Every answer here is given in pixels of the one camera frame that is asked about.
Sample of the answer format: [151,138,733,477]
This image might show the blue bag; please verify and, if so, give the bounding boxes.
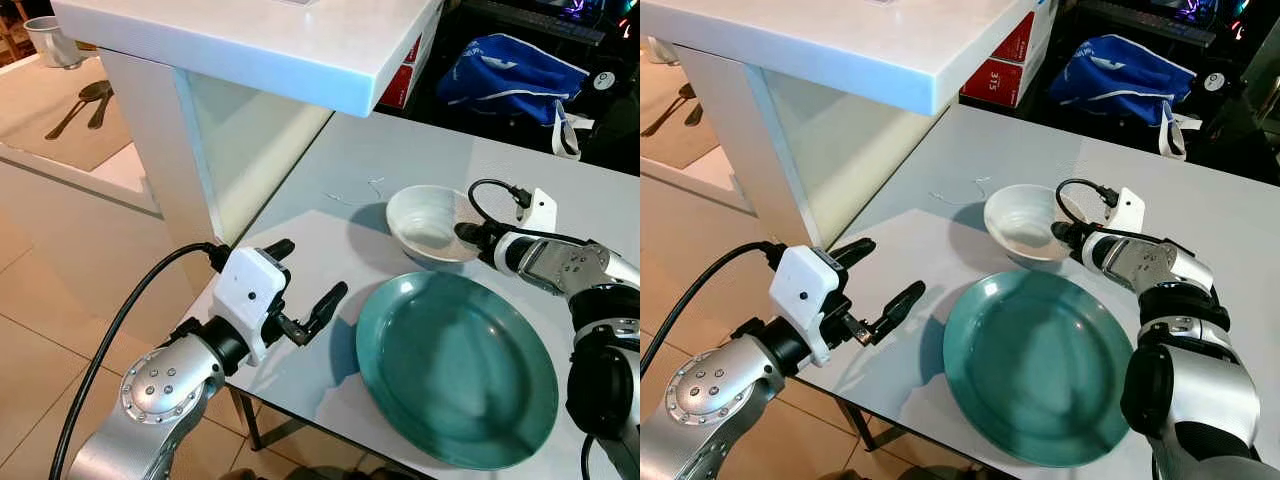
[1048,34,1199,162]
[436,33,592,162]

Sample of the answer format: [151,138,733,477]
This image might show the green plate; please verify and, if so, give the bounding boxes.
[941,269,1135,469]
[354,271,560,472]

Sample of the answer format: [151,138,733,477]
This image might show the black computer with coloured lights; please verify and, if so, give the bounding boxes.
[1075,0,1251,47]
[470,0,641,47]

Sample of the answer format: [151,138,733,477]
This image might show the red box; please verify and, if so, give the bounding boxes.
[959,12,1038,110]
[377,35,424,110]

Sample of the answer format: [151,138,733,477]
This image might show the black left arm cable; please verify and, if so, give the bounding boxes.
[640,241,787,377]
[49,241,229,480]

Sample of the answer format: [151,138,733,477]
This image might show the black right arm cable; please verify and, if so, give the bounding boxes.
[467,178,532,227]
[1056,177,1120,227]

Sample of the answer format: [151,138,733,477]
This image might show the beige mat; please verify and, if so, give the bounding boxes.
[0,55,137,173]
[640,64,722,172]

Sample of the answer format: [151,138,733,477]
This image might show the dark long spoon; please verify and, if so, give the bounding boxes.
[44,81,107,142]
[642,84,697,140]

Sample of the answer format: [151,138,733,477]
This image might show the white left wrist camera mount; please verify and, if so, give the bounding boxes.
[767,244,852,369]
[212,246,292,367]

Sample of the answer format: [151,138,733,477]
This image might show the white bowl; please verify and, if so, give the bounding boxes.
[385,184,484,267]
[983,183,1078,264]

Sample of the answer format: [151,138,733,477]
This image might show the dark metal table leg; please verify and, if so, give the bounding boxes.
[834,395,912,454]
[227,385,302,454]

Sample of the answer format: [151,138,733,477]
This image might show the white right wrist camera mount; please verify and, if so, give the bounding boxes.
[1104,186,1147,237]
[519,187,559,234]

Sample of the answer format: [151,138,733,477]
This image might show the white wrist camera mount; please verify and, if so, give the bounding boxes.
[212,246,292,367]
[519,187,559,234]
[1104,186,1147,237]
[767,244,852,369]

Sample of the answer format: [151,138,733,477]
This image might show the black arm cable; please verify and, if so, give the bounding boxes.
[640,241,787,377]
[1056,177,1120,227]
[49,241,229,480]
[467,178,532,227]

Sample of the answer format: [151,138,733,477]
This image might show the white counter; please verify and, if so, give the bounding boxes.
[645,0,1043,252]
[50,0,446,264]

